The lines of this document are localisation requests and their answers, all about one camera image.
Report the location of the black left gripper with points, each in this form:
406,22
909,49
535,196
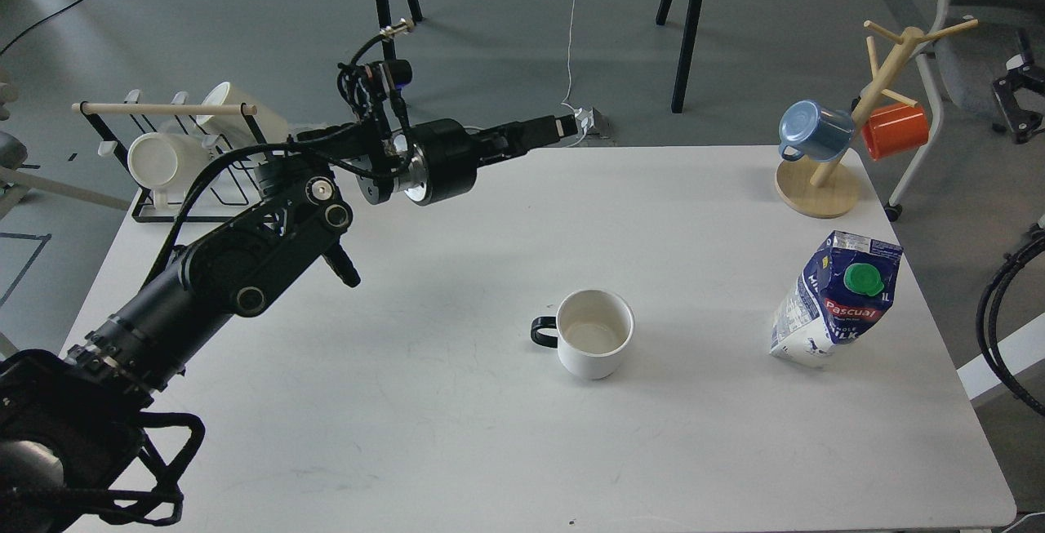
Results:
443,158

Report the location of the white mug black handle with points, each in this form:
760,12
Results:
591,332

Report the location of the blue white milk carton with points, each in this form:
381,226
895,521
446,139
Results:
846,287

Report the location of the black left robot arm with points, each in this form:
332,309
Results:
78,437

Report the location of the orange plastic cup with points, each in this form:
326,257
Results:
895,129

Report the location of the blue plastic cup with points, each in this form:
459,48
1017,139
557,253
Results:
808,130

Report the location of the white power plug adapter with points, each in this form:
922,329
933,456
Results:
592,124

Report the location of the grey office chair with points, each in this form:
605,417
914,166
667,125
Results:
993,71

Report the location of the black table leg right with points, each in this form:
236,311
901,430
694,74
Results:
685,57

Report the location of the wooden mug tree stand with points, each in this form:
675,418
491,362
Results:
827,189

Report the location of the white mug on rack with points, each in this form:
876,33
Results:
167,165

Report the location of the black wire dish rack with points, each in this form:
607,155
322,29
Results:
119,124

